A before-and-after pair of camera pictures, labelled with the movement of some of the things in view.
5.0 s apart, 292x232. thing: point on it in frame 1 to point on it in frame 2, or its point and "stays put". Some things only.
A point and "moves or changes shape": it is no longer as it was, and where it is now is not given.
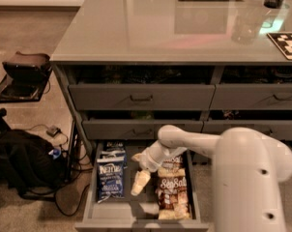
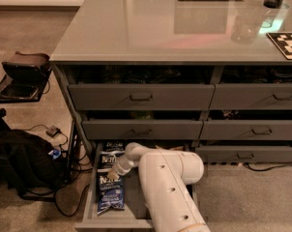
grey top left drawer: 142,97 stays put
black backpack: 27,162 stays put
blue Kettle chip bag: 110,174 moves or changes shape
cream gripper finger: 142,178 to 112,175
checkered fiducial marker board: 288,43 stays put
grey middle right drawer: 274,130 stays put
